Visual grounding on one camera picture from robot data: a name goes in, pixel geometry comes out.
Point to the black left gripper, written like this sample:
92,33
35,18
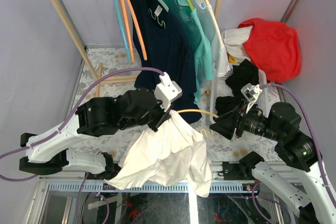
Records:
163,116

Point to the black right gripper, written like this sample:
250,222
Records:
226,123

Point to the pale yellow wavy hanger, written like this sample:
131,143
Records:
203,131

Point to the white t shirt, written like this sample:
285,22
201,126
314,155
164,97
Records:
175,152

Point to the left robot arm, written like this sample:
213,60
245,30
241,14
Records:
51,152

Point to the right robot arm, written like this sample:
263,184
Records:
298,151

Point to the navy blue hanging shirt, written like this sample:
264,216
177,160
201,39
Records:
169,50

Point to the light blue hanging shirt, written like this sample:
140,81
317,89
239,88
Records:
220,60

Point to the blue plastic hanger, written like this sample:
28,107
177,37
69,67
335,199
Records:
122,28

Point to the teal hanging shirt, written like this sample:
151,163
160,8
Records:
198,41

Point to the orange plastic hanger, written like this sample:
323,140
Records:
137,28
127,28

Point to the cream white hanger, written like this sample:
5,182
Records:
209,23

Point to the black clothes in basket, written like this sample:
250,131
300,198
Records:
243,74

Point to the floral table cloth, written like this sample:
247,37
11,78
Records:
108,60

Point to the white crumpled cloth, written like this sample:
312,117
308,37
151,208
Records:
233,40

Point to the red cloth pile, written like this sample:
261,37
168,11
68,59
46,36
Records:
274,48

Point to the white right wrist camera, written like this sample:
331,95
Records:
251,94

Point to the aluminium mounting rail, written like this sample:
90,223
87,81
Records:
227,171

